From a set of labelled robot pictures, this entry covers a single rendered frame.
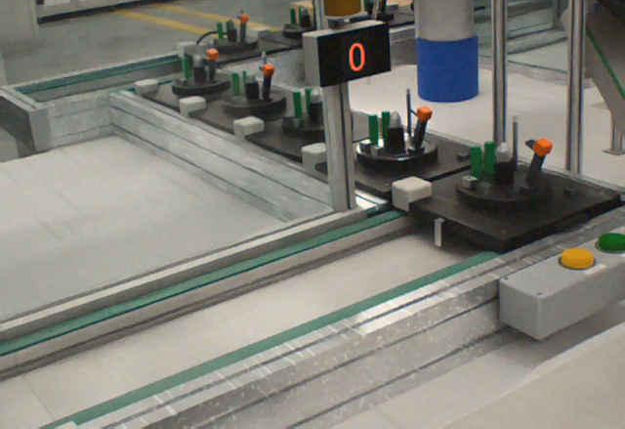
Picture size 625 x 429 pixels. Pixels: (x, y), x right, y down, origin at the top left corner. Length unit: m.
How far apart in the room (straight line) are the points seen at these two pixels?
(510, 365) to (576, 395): 0.10
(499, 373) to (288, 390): 0.28
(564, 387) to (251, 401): 0.38
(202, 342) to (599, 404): 0.48
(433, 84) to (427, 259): 1.04
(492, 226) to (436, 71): 1.05
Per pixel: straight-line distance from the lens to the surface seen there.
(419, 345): 1.10
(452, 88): 2.28
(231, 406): 0.97
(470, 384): 1.13
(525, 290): 1.12
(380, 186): 1.43
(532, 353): 1.19
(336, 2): 1.25
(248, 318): 1.18
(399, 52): 2.72
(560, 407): 1.10
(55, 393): 1.10
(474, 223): 1.28
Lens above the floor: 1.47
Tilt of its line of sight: 21 degrees down
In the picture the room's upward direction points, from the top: 5 degrees counter-clockwise
